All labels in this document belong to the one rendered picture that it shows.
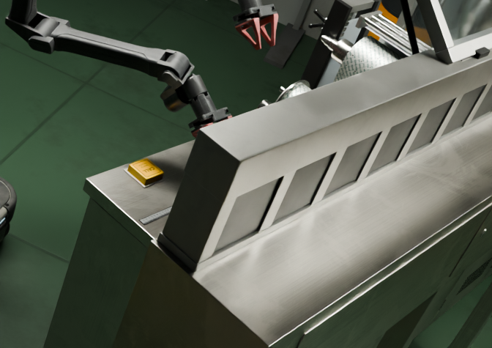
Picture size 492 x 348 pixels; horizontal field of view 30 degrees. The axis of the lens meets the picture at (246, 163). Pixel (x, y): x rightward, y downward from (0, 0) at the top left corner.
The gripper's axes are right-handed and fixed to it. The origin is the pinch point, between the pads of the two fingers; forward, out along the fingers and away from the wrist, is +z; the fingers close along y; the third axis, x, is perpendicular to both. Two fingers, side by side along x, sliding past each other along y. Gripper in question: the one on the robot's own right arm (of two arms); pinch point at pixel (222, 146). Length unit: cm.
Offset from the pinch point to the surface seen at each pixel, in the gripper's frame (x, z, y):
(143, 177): -17.6, -1.8, 13.7
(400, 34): 43, -6, -33
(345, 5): 32, -20, -33
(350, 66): 31.3, -4.1, -23.3
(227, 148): 76, 9, 83
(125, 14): -197, -111, -191
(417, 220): 66, 33, 33
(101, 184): -22.0, -4.6, 24.0
